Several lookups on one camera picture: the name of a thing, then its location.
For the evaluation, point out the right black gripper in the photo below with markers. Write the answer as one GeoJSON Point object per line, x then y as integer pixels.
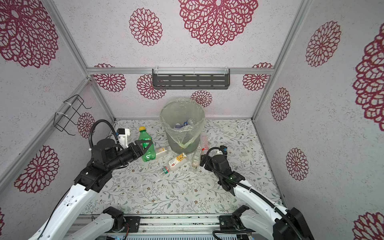
{"type": "Point", "coordinates": [210, 162]}

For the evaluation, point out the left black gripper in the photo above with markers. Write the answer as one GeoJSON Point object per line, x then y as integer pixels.
{"type": "Point", "coordinates": [140, 151]}

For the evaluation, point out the white bottle red cap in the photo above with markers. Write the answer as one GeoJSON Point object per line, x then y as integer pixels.
{"type": "Point", "coordinates": [204, 143]}

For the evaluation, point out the green soda bottle yellow cap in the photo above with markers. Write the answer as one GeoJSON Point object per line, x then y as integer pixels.
{"type": "Point", "coordinates": [150, 153]}

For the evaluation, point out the pepsi bottle blue cap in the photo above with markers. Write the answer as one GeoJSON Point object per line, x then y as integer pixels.
{"type": "Point", "coordinates": [189, 122]}

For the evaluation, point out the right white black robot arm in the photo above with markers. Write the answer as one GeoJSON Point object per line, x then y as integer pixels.
{"type": "Point", "coordinates": [264, 210]}

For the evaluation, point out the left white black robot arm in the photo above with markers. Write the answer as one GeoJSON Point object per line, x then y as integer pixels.
{"type": "Point", "coordinates": [87, 185]}

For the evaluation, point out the translucent green bin liner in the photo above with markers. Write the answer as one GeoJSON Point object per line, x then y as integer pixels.
{"type": "Point", "coordinates": [182, 135]}

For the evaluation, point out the grey mesh waste bin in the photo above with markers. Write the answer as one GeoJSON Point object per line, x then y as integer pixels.
{"type": "Point", "coordinates": [183, 141]}

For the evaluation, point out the clear bottle green white label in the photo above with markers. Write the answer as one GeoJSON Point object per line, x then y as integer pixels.
{"type": "Point", "coordinates": [196, 159]}

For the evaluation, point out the clear bottle orange label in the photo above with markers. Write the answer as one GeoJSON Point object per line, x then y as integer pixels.
{"type": "Point", "coordinates": [162, 151]}

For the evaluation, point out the clear bottle sunflower label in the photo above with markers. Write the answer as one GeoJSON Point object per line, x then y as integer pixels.
{"type": "Point", "coordinates": [174, 164]}

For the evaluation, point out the grey slotted wall shelf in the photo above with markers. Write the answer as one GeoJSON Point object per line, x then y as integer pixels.
{"type": "Point", "coordinates": [191, 79]}

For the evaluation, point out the black wire wall rack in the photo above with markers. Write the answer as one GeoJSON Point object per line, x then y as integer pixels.
{"type": "Point", "coordinates": [66, 116]}

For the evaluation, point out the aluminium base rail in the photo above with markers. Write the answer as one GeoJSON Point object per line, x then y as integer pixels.
{"type": "Point", "coordinates": [114, 222]}

